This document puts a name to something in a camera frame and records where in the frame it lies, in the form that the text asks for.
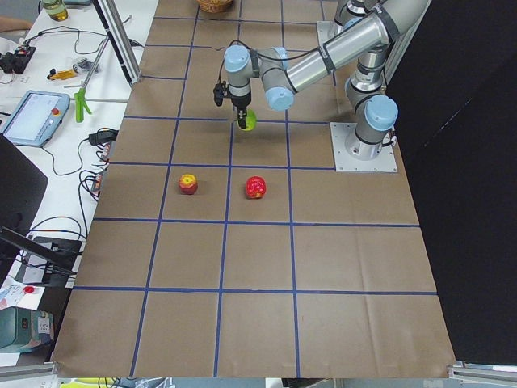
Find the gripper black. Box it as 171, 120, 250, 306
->
230, 92, 251, 129

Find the green apple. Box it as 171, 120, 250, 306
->
241, 108, 257, 131

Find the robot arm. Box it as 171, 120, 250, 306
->
334, 0, 368, 29
213, 0, 427, 161

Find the person forearm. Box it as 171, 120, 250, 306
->
0, 15, 33, 32

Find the wicker basket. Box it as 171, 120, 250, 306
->
197, 0, 233, 13

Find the red yellow apple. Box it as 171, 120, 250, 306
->
178, 174, 198, 195

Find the brown paper table cover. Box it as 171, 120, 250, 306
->
53, 1, 454, 378

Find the black power adapter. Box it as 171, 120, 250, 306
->
88, 129, 119, 146

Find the reacher grabber tool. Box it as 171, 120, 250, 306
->
65, 37, 108, 123

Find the teach pendant tablet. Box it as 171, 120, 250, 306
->
2, 90, 70, 147

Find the yellow liquid bottle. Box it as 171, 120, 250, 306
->
41, 0, 69, 22

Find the black monitor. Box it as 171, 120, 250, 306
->
1, 137, 80, 287

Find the teal box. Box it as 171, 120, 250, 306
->
1, 306, 54, 353

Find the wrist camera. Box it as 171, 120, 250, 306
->
212, 81, 229, 107

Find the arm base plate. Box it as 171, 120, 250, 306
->
316, 21, 343, 48
330, 122, 398, 174

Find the aluminium frame post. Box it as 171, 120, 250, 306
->
92, 0, 141, 86

